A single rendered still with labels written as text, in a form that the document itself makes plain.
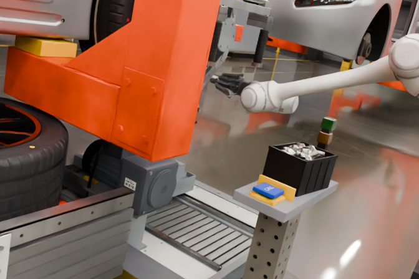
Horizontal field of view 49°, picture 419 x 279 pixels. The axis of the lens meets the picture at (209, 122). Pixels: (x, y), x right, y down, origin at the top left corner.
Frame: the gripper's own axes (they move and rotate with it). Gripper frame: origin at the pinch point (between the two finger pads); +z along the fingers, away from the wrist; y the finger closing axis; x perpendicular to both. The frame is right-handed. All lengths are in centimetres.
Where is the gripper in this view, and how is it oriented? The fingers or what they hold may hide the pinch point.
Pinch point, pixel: (211, 78)
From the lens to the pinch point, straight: 204.3
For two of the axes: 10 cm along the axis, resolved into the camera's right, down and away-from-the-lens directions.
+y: 5.4, -7.3, 4.1
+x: -2.5, -6.1, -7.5
